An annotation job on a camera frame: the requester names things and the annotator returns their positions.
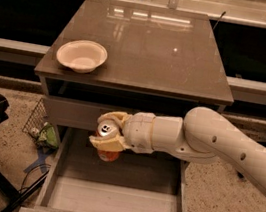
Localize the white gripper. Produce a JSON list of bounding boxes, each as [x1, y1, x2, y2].
[[89, 111, 156, 154]]

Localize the red coke can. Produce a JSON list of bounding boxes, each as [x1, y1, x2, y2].
[[97, 120, 120, 162]]

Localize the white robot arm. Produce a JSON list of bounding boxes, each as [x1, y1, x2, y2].
[[89, 107, 266, 196]]

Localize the closed top drawer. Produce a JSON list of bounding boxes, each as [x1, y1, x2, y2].
[[38, 93, 219, 152]]

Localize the open middle drawer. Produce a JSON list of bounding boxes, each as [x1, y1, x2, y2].
[[20, 128, 187, 212]]

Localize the grey drawer cabinet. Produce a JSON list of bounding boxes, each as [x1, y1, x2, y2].
[[36, 0, 233, 138]]

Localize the green chip bag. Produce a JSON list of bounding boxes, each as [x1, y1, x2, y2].
[[29, 122, 58, 150]]

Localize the blue tape cross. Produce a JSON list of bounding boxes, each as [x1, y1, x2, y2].
[[24, 146, 54, 173]]

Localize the white paper bowl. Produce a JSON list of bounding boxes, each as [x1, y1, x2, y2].
[[56, 40, 108, 73]]

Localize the wire mesh basket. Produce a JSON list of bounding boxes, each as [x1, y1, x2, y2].
[[22, 100, 47, 133]]

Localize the black cable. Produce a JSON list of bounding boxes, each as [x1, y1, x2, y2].
[[18, 159, 52, 198]]

